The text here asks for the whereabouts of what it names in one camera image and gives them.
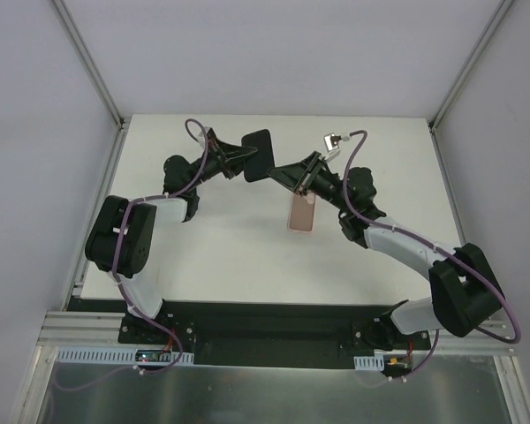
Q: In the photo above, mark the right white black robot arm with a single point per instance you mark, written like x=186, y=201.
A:
x=464, y=289

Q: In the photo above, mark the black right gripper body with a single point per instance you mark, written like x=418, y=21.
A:
x=309, y=171

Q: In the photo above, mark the right white cable duct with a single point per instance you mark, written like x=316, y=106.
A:
x=373, y=363

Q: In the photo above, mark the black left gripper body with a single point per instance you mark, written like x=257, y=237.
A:
x=220, y=154

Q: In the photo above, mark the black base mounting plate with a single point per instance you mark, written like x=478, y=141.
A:
x=315, y=354

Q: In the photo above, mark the aluminium frame post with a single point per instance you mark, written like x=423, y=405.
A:
x=471, y=62
x=76, y=39

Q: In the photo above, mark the left aluminium frame post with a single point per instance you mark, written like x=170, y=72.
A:
x=76, y=39

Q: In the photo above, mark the left white cable duct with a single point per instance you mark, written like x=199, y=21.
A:
x=122, y=356

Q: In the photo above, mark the pink silicone phone case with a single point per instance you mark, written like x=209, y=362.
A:
x=301, y=215

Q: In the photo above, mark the white cable duct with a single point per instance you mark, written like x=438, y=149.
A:
x=122, y=356
x=373, y=363

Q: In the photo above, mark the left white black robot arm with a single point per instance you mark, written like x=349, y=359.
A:
x=120, y=241

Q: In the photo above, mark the front aluminium rail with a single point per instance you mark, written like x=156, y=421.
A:
x=95, y=328

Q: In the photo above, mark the right aluminium frame post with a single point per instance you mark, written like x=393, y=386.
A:
x=471, y=62

